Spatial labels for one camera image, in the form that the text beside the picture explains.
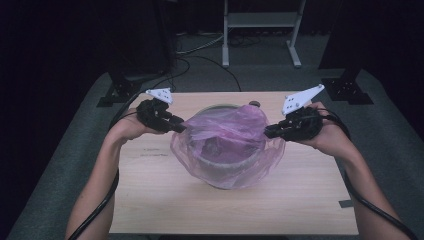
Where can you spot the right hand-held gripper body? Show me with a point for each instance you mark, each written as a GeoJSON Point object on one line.
{"type": "Point", "coordinates": [301, 125]}

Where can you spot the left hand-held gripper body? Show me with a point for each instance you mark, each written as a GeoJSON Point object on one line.
{"type": "Point", "coordinates": [155, 111]}

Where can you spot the olive green trash bin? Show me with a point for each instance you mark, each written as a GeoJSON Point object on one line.
{"type": "Point", "coordinates": [215, 106]}

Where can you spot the purple plastic trash bag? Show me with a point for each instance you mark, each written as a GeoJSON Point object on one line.
{"type": "Point", "coordinates": [230, 133]}

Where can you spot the person's left hand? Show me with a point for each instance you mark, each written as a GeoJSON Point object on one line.
{"type": "Point", "coordinates": [130, 128]}

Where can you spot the person's right hand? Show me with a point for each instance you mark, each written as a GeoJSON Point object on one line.
{"type": "Point", "coordinates": [330, 138]}

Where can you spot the small dark round object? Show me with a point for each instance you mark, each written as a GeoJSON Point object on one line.
{"type": "Point", "coordinates": [254, 103]}

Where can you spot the black stand base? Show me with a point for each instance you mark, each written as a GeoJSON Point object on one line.
{"type": "Point", "coordinates": [348, 88]}
{"type": "Point", "coordinates": [120, 90]}

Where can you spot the black tape patch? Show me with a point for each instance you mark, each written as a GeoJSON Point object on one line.
{"type": "Point", "coordinates": [346, 203]}

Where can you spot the white metal stand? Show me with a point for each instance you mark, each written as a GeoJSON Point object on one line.
{"type": "Point", "coordinates": [260, 19]}

